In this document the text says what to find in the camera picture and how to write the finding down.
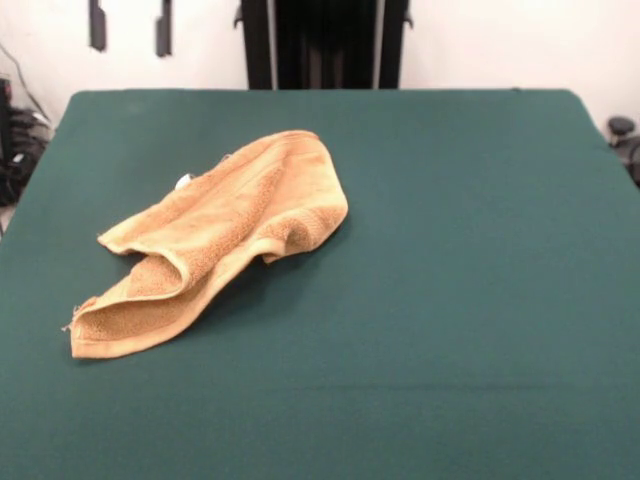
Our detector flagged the tan terry towel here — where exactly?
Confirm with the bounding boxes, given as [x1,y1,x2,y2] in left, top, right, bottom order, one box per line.
[60,129,350,360]

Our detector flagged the dark green table cloth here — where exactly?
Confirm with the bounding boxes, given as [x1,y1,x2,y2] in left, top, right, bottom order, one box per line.
[0,88,640,480]

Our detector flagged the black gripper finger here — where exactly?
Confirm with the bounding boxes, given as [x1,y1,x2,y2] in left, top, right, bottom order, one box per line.
[88,0,109,52]
[154,0,174,58]

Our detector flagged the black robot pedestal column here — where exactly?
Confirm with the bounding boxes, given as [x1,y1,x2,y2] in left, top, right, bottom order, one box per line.
[232,0,416,91]

